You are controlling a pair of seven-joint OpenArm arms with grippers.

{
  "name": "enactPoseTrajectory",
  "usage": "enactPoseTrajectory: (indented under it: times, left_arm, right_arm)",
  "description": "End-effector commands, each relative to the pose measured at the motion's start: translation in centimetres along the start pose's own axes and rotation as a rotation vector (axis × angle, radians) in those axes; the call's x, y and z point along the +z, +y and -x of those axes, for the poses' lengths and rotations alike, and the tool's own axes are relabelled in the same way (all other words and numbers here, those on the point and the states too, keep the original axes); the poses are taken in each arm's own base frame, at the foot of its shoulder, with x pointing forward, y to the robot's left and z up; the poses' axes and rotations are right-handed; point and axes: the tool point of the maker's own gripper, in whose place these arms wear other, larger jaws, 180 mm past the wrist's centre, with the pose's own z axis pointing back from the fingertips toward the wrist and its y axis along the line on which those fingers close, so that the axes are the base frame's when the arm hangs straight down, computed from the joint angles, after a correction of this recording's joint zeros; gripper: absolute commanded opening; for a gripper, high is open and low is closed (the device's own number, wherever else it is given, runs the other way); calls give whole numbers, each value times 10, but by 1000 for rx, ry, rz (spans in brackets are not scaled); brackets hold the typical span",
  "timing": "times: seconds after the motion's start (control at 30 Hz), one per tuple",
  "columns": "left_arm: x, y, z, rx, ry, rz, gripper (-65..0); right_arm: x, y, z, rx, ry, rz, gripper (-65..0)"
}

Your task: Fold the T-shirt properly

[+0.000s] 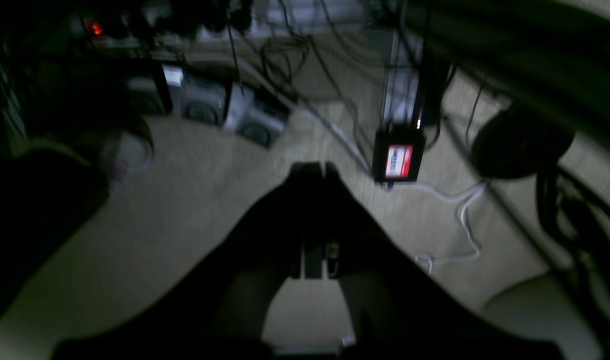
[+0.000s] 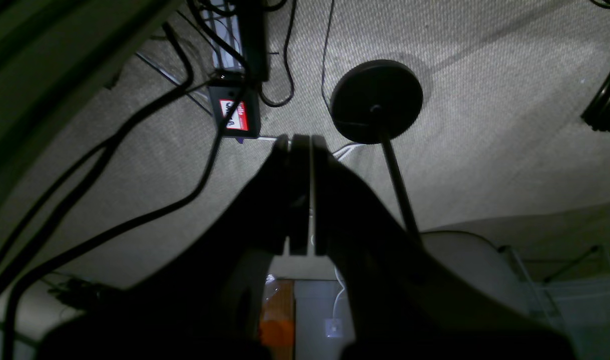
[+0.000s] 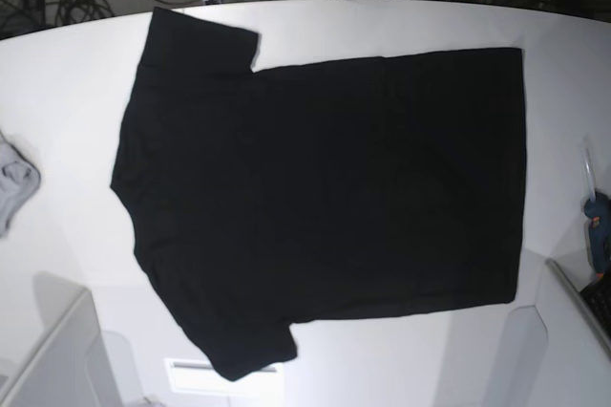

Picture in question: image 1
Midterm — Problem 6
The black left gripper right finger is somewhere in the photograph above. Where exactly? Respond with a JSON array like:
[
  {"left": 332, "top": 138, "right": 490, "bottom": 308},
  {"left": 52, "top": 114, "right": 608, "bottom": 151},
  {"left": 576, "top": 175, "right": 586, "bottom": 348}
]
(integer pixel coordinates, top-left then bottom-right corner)
[{"left": 323, "top": 162, "right": 563, "bottom": 360}]

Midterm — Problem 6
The grey power adapter box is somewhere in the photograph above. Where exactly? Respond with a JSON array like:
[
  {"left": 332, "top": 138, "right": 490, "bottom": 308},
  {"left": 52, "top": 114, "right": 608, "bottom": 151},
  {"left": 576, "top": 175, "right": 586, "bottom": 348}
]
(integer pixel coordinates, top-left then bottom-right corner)
[
  {"left": 162, "top": 64, "right": 228, "bottom": 127},
  {"left": 223, "top": 82, "right": 291, "bottom": 148}
]

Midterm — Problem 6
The white cable on floor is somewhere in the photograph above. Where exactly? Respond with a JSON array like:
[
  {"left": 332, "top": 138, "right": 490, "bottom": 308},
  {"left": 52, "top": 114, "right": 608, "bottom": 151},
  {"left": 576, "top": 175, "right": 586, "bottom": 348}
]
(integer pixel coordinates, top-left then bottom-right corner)
[{"left": 387, "top": 180, "right": 488, "bottom": 275}]

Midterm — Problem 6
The black device with red label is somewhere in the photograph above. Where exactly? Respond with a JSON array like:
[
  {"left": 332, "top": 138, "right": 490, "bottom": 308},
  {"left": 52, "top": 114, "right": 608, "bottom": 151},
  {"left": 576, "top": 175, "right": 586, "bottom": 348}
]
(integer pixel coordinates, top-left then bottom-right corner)
[{"left": 372, "top": 126, "right": 426, "bottom": 183}]

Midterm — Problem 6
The black round base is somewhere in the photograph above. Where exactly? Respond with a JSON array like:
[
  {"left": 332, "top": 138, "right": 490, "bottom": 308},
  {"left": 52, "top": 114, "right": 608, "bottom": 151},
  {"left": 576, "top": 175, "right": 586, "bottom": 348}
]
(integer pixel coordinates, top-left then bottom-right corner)
[{"left": 470, "top": 105, "right": 575, "bottom": 180}]

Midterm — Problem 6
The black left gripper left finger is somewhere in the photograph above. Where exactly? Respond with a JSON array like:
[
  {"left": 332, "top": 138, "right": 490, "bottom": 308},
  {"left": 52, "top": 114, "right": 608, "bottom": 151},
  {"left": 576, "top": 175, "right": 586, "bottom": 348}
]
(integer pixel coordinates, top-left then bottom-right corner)
[{"left": 55, "top": 162, "right": 315, "bottom": 360}]

